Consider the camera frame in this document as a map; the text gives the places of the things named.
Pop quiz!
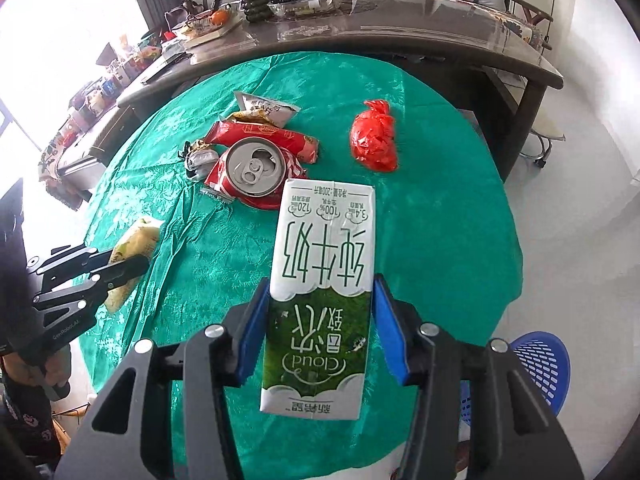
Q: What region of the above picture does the green white milk carton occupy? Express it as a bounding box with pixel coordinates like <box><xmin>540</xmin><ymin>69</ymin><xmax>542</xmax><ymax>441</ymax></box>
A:
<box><xmin>260</xmin><ymin>179</ymin><xmax>375</xmax><ymax>420</ymax></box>

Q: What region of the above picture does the left hand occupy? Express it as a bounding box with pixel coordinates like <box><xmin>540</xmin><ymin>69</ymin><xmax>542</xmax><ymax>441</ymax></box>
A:
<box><xmin>1</xmin><ymin>344</ymin><xmax>72</xmax><ymax>387</ymax></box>

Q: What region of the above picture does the white rolling stool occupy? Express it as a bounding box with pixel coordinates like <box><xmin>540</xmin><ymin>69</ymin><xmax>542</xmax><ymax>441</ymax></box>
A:
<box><xmin>520</xmin><ymin>110</ymin><xmax>566</xmax><ymax>169</ymax></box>

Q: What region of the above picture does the blue plastic trash basket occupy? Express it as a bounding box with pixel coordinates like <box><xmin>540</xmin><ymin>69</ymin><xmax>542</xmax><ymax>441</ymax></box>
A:
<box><xmin>459</xmin><ymin>330</ymin><xmax>572</xmax><ymax>427</ymax></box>

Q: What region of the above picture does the red plastic bag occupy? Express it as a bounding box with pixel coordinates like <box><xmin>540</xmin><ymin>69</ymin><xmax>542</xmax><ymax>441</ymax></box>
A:
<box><xmin>349</xmin><ymin>100</ymin><xmax>398</xmax><ymax>172</ymax></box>

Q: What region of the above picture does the red snack wrapper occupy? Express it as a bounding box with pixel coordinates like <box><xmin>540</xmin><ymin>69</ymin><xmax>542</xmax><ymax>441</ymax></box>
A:
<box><xmin>204</xmin><ymin>120</ymin><xmax>319</xmax><ymax>164</ymax></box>

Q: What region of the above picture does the crushed red soda can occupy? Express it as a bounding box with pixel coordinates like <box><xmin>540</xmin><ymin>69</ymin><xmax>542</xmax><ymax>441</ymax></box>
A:
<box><xmin>202</xmin><ymin>136</ymin><xmax>307</xmax><ymax>210</ymax></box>

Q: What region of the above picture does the silver chip bag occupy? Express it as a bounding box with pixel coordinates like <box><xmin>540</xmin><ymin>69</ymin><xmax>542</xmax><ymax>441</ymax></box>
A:
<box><xmin>231</xmin><ymin>91</ymin><xmax>300</xmax><ymax>128</ymax></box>

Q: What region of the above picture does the yellow green snack wrapper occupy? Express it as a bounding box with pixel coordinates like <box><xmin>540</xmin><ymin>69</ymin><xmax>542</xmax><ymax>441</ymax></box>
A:
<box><xmin>104</xmin><ymin>216</ymin><xmax>163</xmax><ymax>314</ymax></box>

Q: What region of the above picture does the dark wooden coffee table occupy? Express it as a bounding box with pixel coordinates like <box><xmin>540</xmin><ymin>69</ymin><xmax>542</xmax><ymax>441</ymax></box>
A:
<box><xmin>58</xmin><ymin>0</ymin><xmax>564</xmax><ymax>190</ymax></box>

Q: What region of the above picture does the glass fruit tray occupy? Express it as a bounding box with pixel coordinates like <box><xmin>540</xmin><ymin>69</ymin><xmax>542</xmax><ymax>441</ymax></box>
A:
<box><xmin>269</xmin><ymin>0</ymin><xmax>343</xmax><ymax>20</ymax></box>

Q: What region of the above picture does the orange fruit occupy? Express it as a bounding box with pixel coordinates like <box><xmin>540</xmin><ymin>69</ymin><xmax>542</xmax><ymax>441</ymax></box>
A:
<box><xmin>209</xmin><ymin>9</ymin><xmax>232</xmax><ymax>27</ymax></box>

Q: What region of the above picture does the green tablecloth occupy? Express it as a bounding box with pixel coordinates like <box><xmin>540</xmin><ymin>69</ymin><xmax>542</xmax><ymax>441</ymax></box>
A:
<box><xmin>77</xmin><ymin>50</ymin><xmax>524</xmax><ymax>480</ymax></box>

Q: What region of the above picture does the small silver wrapper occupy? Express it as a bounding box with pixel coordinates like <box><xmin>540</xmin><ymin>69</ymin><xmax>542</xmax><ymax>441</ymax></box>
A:
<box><xmin>178</xmin><ymin>139</ymin><xmax>219</xmax><ymax>182</ymax></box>

